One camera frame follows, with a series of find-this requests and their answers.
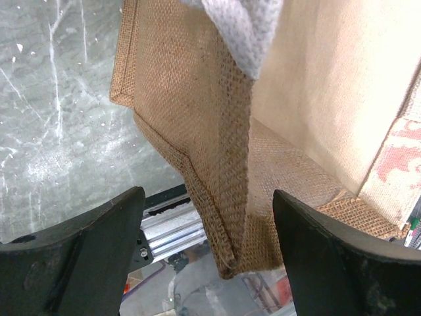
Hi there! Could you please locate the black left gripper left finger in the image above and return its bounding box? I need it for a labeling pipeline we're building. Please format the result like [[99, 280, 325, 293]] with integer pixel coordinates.
[[1, 187, 145, 315]]

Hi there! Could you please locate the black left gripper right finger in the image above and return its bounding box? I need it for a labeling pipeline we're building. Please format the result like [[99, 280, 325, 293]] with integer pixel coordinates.
[[272, 190, 420, 315]]

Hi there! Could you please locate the brown canvas tote bag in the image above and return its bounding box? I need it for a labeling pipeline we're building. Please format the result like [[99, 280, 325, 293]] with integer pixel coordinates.
[[110, 1, 420, 279]]

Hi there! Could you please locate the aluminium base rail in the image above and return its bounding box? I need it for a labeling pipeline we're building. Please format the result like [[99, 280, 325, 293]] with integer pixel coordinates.
[[130, 184, 207, 271]]

